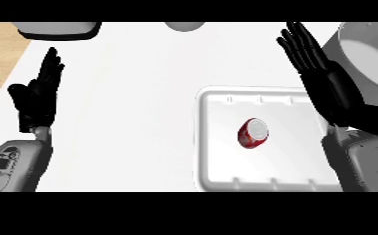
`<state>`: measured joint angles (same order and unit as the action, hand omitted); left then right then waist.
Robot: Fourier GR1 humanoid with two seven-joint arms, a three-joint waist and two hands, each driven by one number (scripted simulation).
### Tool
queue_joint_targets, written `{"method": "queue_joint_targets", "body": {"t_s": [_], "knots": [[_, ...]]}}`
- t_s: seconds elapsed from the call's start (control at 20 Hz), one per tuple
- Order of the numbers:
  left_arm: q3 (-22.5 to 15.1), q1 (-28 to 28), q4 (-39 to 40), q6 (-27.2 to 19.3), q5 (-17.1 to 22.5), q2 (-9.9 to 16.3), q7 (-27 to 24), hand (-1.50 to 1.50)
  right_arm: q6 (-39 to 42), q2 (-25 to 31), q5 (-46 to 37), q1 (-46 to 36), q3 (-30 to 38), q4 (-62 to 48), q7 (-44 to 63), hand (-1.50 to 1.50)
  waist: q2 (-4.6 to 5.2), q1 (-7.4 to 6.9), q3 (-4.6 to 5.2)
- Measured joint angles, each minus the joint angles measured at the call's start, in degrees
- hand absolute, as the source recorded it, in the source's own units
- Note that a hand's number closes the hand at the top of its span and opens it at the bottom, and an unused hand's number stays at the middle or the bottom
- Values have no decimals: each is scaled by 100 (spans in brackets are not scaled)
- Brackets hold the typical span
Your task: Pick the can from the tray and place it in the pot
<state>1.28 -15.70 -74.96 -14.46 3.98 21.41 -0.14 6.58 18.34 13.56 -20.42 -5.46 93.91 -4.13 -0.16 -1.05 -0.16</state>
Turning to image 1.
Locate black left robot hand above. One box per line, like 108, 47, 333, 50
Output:
6, 46, 67, 134

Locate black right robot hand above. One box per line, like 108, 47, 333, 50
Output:
275, 21, 378, 134

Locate grey metal pot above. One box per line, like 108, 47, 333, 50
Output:
321, 21, 378, 107

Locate red can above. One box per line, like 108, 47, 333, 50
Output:
237, 117, 270, 150

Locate white plastic tray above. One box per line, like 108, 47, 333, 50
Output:
194, 85, 344, 193

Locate grey appliance with dark rim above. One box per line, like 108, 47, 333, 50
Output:
11, 21, 104, 41

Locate grey rounded object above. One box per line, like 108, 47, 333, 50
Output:
164, 21, 207, 33

